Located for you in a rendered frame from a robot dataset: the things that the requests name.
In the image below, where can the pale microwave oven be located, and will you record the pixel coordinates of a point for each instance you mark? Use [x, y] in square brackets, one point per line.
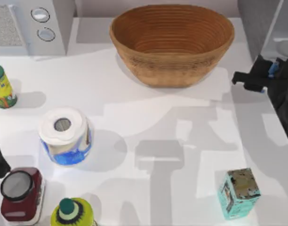
[61, 28]

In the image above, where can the yellow bottle with green cap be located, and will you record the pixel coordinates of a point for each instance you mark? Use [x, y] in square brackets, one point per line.
[73, 214]

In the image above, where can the yellow can with green lid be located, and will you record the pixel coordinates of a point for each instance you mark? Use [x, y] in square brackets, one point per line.
[4, 90]

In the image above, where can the teal carton box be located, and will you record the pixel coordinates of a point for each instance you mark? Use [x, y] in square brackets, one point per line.
[238, 195]

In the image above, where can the brown woven basket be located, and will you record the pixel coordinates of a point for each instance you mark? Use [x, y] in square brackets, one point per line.
[172, 61]

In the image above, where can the toilet paper roll blue wrapper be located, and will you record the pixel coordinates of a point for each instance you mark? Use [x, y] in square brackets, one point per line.
[64, 139]

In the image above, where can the white microwave knob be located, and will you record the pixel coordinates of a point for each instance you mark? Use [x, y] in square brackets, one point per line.
[40, 14]
[46, 34]

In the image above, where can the dark red jar black lid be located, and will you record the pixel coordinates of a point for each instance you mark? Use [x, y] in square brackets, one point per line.
[21, 195]

